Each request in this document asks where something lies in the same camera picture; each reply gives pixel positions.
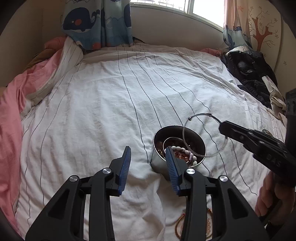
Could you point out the beige cloth garment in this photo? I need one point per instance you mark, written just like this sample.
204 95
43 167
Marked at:
277 101

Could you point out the white striped bed sheet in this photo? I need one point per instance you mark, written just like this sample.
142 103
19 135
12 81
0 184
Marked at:
121 96

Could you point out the pink blanket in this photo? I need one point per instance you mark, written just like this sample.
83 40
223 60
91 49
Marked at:
13 102

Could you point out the right whale print curtain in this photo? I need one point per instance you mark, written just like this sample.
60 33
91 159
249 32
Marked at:
236 30

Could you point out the window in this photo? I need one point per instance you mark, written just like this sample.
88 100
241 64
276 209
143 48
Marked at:
210 10

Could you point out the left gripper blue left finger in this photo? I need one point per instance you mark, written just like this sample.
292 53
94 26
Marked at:
63 216

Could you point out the cream wardrobe with tree decal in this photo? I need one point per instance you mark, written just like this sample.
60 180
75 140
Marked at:
271 36

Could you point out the silver metal bangle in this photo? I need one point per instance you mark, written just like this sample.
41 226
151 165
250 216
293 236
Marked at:
178 147

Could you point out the black jacket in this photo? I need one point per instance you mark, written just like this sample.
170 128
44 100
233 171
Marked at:
249 67

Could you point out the blue whale print curtain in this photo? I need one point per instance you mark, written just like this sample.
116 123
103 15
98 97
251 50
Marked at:
97 24

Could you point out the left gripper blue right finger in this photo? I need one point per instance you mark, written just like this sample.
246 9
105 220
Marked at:
232 216

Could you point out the round decorated tin lid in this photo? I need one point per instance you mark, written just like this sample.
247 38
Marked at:
267 132

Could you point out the person's right hand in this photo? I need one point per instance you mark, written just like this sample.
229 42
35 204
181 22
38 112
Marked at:
270 189

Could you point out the round silver metal tin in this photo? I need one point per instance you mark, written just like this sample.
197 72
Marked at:
186 144

